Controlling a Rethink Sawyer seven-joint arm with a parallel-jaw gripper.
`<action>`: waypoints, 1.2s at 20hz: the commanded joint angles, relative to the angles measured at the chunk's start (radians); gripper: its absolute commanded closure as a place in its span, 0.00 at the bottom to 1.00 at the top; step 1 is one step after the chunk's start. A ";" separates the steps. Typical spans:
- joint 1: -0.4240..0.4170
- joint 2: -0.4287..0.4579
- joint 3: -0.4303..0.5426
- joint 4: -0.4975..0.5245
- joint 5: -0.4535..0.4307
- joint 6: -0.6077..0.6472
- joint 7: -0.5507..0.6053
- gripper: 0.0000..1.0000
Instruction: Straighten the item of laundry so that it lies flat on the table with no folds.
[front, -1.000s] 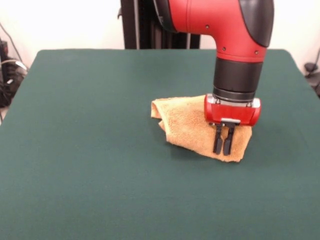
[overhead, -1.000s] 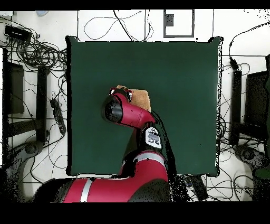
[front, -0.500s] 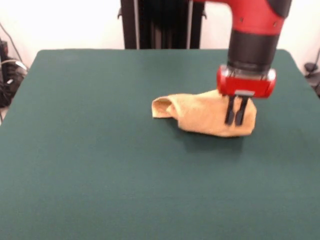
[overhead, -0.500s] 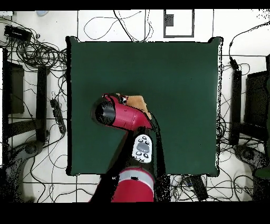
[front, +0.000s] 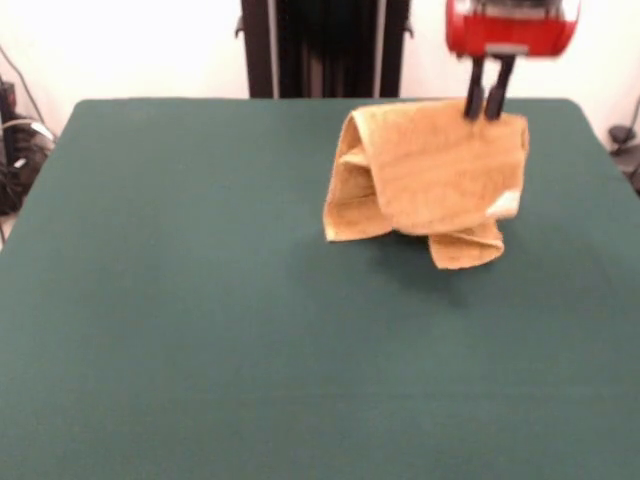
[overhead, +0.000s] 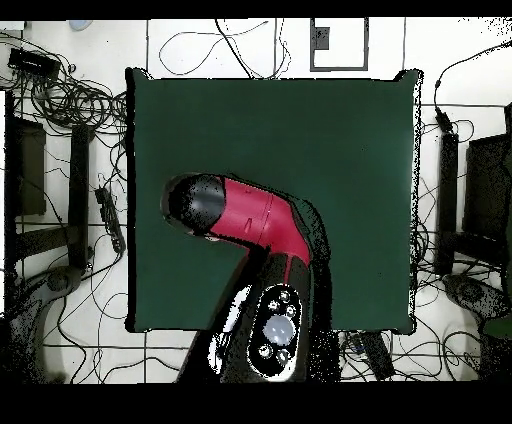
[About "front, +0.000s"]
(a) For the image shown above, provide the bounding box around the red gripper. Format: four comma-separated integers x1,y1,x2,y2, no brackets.
444,0,581,121

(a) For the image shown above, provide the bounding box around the orange terry towel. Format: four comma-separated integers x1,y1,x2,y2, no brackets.
323,99,531,271

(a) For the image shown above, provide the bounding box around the dark green table cloth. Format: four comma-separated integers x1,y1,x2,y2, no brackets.
0,97,640,480

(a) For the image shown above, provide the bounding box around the black clamp with cable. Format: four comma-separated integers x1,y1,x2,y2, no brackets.
606,94,640,196

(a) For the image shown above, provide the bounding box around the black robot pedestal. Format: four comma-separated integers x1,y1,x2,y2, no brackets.
232,0,414,99

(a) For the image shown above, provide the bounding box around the tangled black cable bundle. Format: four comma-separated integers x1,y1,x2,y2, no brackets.
0,44,57,216

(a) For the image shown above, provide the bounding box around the black wall power adapter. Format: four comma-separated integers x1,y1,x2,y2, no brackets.
0,79,19,126

